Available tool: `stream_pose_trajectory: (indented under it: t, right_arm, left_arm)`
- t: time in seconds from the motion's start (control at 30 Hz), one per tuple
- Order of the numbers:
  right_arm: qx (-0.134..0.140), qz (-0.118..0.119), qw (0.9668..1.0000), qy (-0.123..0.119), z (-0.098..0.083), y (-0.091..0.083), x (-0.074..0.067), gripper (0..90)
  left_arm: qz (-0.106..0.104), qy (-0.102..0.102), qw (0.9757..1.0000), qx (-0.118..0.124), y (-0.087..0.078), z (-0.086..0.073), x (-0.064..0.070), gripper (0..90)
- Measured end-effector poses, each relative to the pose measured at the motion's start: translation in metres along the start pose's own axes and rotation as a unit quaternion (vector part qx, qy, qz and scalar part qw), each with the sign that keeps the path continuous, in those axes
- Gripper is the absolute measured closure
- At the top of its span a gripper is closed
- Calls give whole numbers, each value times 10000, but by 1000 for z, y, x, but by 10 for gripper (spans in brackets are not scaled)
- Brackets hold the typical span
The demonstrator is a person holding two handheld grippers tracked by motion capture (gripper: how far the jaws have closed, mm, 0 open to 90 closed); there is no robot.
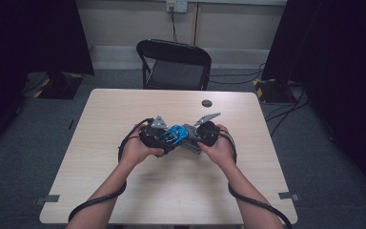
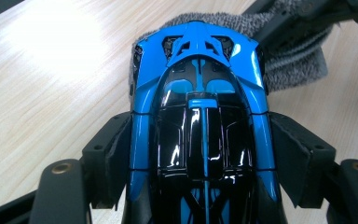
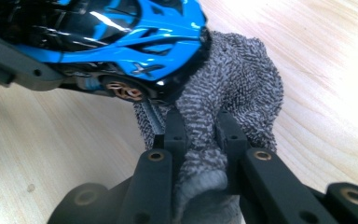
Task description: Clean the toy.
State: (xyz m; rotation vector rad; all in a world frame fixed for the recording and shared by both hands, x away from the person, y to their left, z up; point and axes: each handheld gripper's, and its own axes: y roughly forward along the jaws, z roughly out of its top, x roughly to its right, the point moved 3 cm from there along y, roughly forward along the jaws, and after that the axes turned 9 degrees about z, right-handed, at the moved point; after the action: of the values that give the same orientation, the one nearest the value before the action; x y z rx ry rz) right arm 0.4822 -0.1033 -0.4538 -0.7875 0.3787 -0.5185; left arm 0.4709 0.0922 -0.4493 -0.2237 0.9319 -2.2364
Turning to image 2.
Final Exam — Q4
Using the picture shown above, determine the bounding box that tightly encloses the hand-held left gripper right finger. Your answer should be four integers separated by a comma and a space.
268, 111, 337, 209

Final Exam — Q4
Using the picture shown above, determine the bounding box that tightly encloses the grey fluffy cloth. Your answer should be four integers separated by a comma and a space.
128, 0, 336, 104

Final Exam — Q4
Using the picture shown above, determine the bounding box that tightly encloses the blue and black toy car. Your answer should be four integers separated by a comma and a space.
122, 20, 289, 224

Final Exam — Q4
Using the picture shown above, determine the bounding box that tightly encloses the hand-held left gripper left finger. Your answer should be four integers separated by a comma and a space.
81, 111, 133, 209

